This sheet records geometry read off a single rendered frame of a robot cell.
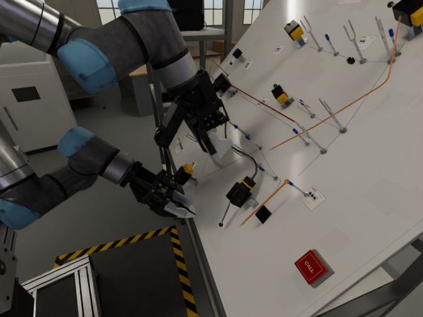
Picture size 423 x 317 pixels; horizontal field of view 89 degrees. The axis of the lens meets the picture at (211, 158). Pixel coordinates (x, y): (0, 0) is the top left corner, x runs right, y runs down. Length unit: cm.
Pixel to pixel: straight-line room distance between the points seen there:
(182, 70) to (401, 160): 48
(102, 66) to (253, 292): 60
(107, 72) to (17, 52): 300
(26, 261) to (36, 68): 204
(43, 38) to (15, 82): 284
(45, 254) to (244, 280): 180
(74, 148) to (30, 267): 173
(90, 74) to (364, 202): 57
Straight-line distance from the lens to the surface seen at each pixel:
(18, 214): 58
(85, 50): 38
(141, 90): 398
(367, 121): 67
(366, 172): 60
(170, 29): 41
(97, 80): 38
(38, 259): 223
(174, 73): 42
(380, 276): 102
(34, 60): 333
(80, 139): 55
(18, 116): 344
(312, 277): 55
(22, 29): 49
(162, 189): 54
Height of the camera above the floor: 155
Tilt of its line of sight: 34 degrees down
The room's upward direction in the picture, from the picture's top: straight up
